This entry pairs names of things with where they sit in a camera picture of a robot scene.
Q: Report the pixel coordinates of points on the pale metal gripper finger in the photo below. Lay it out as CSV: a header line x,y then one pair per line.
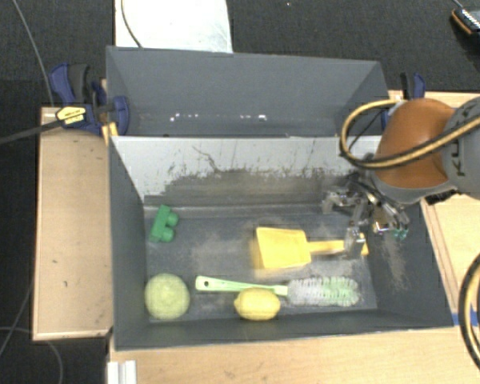
x,y
356,244
340,201

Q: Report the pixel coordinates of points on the green and white bottle brush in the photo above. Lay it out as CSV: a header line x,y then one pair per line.
x,y
324,291

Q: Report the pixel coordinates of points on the yellow toy scoop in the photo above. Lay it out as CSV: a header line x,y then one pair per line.
x,y
282,248

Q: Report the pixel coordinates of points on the yellow lemon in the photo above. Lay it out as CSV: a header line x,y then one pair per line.
x,y
257,304

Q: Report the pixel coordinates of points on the grey metal bin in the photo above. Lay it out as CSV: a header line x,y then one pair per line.
x,y
240,94

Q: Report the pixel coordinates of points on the green toy building block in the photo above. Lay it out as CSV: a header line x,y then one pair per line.
x,y
162,224

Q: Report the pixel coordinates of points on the pale green ball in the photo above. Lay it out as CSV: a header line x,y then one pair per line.
x,y
166,296

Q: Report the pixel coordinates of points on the pale wood board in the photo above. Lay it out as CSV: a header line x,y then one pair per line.
x,y
72,234

